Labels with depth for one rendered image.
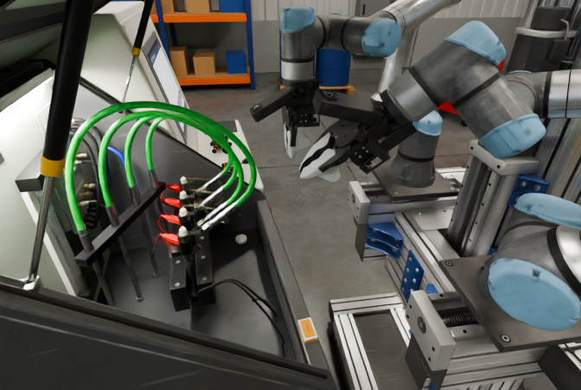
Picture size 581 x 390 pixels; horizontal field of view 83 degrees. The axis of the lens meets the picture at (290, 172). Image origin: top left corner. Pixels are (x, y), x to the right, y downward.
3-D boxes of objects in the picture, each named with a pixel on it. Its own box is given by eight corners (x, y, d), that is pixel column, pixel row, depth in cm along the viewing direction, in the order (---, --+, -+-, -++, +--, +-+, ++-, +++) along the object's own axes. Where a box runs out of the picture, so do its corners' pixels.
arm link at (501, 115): (555, 118, 50) (509, 61, 51) (548, 142, 42) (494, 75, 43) (504, 144, 56) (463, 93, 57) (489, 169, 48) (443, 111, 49)
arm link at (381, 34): (488, -4, 91) (382, 73, 71) (449, -4, 98) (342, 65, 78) (496, -54, 84) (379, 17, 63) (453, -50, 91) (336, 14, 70)
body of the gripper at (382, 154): (364, 177, 59) (423, 137, 53) (332, 152, 55) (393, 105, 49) (355, 150, 64) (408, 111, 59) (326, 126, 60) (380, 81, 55)
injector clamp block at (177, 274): (219, 321, 88) (212, 280, 81) (180, 329, 86) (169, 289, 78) (211, 239, 117) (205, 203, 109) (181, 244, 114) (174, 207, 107)
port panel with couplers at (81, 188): (92, 222, 89) (51, 113, 74) (78, 225, 89) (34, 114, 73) (102, 196, 100) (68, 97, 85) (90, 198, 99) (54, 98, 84)
